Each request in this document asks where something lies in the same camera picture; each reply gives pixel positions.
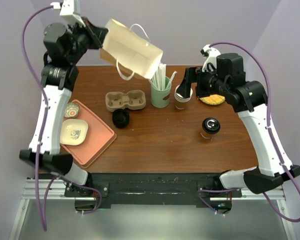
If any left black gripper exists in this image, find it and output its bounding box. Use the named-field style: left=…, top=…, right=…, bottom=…
left=67, top=16, right=109, bottom=64

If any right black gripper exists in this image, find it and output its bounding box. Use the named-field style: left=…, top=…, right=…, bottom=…
left=177, top=65, right=229, bottom=98

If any stack of paper cups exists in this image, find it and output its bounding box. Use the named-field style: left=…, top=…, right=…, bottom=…
left=174, top=85, right=193, bottom=110

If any brown paper bag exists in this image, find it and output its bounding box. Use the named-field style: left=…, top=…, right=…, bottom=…
left=99, top=19, right=163, bottom=81

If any black cup lid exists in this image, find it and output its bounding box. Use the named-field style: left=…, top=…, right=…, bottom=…
left=202, top=117, right=221, bottom=135

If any cardboard cup carrier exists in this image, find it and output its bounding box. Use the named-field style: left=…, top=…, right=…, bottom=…
left=105, top=90, right=146, bottom=113

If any single brown paper cup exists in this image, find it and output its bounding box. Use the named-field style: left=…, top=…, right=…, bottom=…
left=200, top=129, right=213, bottom=139

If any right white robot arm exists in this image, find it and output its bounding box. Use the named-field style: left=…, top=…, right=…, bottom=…
left=176, top=53, right=300, bottom=197

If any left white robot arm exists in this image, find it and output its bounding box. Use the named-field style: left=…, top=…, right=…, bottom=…
left=19, top=17, right=109, bottom=196

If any wrapped straws bundle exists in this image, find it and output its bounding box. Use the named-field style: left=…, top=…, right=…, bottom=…
left=149, top=63, right=177, bottom=91

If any yellow woven coaster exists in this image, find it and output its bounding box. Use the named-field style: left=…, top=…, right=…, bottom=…
left=199, top=94, right=225, bottom=106

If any green straw holder cup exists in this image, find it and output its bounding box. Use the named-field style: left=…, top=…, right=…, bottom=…
left=150, top=77, right=172, bottom=108

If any stack of black lids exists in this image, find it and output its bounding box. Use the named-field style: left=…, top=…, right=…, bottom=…
left=112, top=109, right=130, bottom=129

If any small floral dish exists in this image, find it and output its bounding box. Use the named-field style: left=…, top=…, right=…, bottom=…
left=64, top=102, right=80, bottom=118

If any cream square bowl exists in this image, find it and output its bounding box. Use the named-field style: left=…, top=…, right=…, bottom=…
left=60, top=118, right=89, bottom=146

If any pink plastic tray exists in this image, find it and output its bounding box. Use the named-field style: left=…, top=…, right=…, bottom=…
left=60, top=99, right=117, bottom=168

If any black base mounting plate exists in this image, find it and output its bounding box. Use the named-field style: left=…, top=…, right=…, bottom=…
left=64, top=171, right=241, bottom=210

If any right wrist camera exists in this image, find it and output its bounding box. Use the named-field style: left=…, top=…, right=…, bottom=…
left=200, top=44, right=221, bottom=72

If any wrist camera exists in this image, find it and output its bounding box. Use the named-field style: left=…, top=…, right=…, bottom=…
left=59, top=0, right=86, bottom=27
left=200, top=44, right=221, bottom=72

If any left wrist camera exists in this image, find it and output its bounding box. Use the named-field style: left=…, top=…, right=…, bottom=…
left=59, top=0, right=86, bottom=27

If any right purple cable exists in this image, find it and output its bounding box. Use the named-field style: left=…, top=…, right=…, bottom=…
left=197, top=41, right=300, bottom=223

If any purple cable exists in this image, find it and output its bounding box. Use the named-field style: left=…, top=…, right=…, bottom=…
left=20, top=2, right=103, bottom=232
left=197, top=41, right=300, bottom=223

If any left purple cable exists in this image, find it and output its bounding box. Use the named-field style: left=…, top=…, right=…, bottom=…
left=20, top=2, right=103, bottom=232

